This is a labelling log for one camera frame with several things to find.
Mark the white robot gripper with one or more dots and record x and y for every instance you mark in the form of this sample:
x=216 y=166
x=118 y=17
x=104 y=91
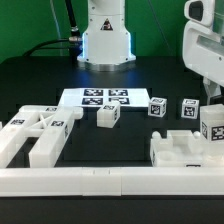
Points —
x=204 y=54

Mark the white chair seat part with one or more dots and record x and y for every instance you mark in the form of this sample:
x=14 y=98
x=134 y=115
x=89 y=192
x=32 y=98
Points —
x=181 y=148

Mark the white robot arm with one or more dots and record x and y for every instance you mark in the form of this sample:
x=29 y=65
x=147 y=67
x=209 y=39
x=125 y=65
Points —
x=106 y=43

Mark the small white tagged cube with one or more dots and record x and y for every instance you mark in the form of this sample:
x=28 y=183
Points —
x=157 y=107
x=190 y=108

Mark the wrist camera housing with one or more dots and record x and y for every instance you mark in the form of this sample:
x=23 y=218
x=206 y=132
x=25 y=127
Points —
x=205 y=12

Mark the white marker base plate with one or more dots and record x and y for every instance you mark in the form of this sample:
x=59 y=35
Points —
x=95 y=97

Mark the white chair back frame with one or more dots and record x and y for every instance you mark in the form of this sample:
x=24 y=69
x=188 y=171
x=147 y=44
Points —
x=50 y=125

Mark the white front obstacle wall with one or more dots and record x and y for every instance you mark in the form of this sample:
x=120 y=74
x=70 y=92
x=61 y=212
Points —
x=121 y=181

